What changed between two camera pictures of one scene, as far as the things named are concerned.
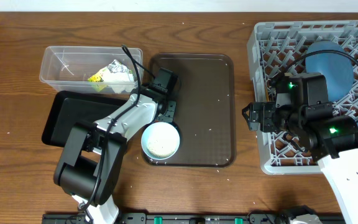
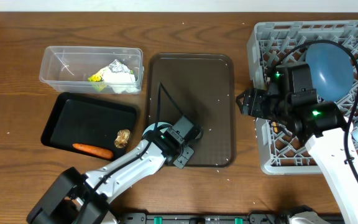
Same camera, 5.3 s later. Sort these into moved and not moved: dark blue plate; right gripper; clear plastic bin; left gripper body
Moved: left gripper body; right gripper
Not moved: clear plastic bin; dark blue plate
